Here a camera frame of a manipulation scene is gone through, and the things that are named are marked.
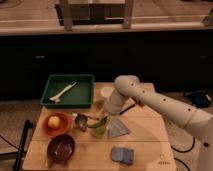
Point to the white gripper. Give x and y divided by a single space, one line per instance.
114 103

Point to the green pepper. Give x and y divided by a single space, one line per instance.
98 124

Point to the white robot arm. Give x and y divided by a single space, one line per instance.
193 120

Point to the white plastic cup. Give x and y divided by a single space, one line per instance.
106 91

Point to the clear plastic cup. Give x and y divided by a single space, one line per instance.
98 131

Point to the grey triangular cloth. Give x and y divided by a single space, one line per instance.
117 128

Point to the metal measuring spoon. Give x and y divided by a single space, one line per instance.
81 120

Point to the blue sponge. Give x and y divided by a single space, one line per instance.
123 155

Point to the green plastic tray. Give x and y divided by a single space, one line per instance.
68 91

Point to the white plastic spoon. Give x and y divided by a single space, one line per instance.
56 98

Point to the orange bowl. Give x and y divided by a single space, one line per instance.
65 124

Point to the yellow lemon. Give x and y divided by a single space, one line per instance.
54 122

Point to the dark red bowl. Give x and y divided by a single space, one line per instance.
61 148

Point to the dark blue floor object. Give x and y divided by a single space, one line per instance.
199 99

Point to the black stand pole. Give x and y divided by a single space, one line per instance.
27 125

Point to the wooden chair frame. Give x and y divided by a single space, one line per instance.
94 12

